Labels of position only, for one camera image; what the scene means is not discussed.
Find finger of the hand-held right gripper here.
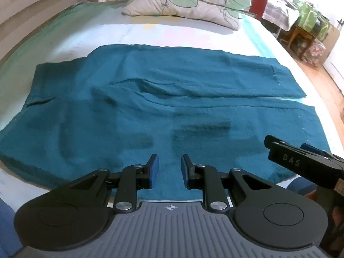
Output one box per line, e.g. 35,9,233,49
265,134,339,180
300,142,332,158

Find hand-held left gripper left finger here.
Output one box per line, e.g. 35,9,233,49
67,154,160,212

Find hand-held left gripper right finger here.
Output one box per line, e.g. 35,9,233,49
181,154,272,211

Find teal pants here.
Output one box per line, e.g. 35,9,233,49
0,44,332,191

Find person's right leg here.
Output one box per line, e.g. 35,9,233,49
285,176,320,197

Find person's leg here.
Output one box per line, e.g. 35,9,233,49
0,197,23,254
285,176,320,197

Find floral patterned box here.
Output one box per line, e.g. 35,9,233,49
301,38,327,65

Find wooden stool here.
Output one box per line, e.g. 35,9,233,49
282,25,316,57

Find green patterned cloth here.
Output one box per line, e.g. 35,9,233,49
296,0,332,39

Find plaid cloth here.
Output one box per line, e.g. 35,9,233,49
262,0,299,31

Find red wooden panel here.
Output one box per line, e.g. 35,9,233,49
249,0,270,20

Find person's left leg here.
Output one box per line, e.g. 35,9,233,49
0,197,23,254

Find wooden bed rail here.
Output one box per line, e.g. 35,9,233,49
0,0,119,60

